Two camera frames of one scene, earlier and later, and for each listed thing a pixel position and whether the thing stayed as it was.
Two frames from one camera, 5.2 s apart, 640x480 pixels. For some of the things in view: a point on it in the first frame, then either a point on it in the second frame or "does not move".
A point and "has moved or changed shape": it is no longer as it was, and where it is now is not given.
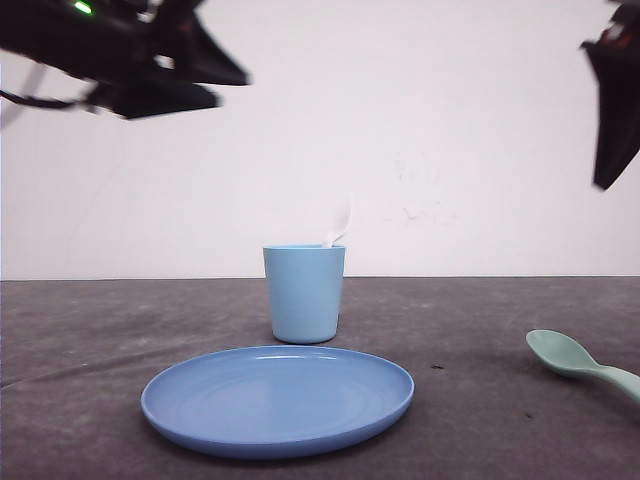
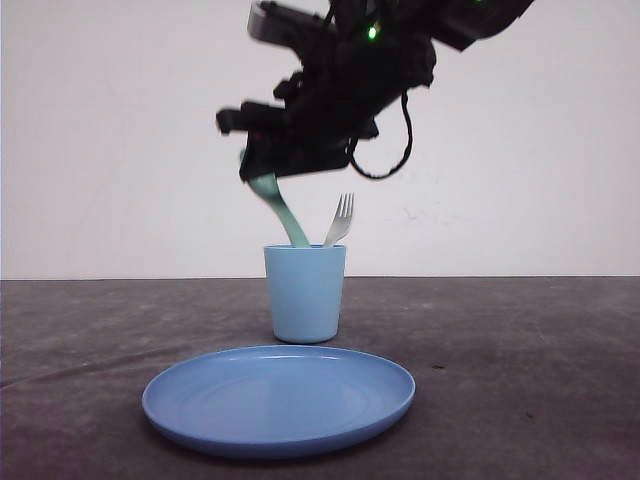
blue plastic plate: x=275 y=401 does not move
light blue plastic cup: x=304 y=290 does not move
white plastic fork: x=349 y=212 has moved or changed shape
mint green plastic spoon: x=565 y=353 → x=267 y=186
